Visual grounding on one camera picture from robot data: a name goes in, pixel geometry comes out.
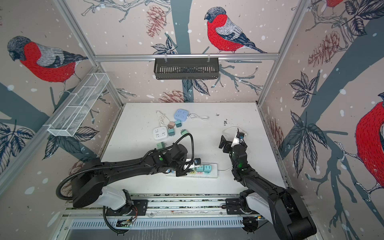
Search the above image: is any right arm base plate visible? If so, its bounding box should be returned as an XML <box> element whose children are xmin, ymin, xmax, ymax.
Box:
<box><xmin>222</xmin><ymin>196</ymin><xmax>270</xmax><ymax>216</ymax></box>

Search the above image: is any long white power strip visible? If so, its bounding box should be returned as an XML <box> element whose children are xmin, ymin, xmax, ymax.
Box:
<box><xmin>182</xmin><ymin>163</ymin><xmax>218</xmax><ymax>179</ymax></box>

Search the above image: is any black wall basket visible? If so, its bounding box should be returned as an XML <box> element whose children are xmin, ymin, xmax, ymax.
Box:
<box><xmin>154</xmin><ymin>58</ymin><xmax>220</xmax><ymax>80</ymax></box>

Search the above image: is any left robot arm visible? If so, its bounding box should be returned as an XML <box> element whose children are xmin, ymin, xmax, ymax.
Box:
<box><xmin>56</xmin><ymin>133</ymin><xmax>195</xmax><ymax>208</ymax></box>

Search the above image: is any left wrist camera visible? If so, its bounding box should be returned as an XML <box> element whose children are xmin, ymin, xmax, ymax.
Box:
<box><xmin>185</xmin><ymin>158</ymin><xmax>202</xmax><ymax>168</ymax></box>

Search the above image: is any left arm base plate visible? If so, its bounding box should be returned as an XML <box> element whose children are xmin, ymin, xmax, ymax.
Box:
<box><xmin>106</xmin><ymin>200</ymin><xmax>149</xmax><ymax>217</ymax></box>

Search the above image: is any light green plug adapter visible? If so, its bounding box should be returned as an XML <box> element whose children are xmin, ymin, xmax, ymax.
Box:
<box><xmin>181</xmin><ymin>130</ymin><xmax>189</xmax><ymax>136</ymax></box>

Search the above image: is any dark teal plug adapter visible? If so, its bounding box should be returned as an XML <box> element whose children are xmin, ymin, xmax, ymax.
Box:
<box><xmin>175</xmin><ymin>120</ymin><xmax>182</xmax><ymax>128</ymax></box>

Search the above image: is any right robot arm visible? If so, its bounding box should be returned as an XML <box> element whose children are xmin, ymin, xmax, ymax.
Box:
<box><xmin>219</xmin><ymin>132</ymin><xmax>317</xmax><ymax>240</ymax></box>

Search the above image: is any white square power socket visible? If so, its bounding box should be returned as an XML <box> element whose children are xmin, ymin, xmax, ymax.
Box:
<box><xmin>153</xmin><ymin>126</ymin><xmax>168</xmax><ymax>140</ymax></box>

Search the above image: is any white wire mesh shelf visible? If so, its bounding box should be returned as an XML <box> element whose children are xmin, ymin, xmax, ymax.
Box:
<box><xmin>48</xmin><ymin>73</ymin><xmax>110</xmax><ymax>137</ymax></box>

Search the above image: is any pink plug adapter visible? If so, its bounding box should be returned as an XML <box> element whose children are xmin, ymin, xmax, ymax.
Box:
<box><xmin>168</xmin><ymin>122</ymin><xmax>176</xmax><ymax>129</ymax></box>

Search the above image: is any blue square power socket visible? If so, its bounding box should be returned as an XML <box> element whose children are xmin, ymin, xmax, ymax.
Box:
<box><xmin>174</xmin><ymin>109</ymin><xmax>190</xmax><ymax>122</ymax></box>

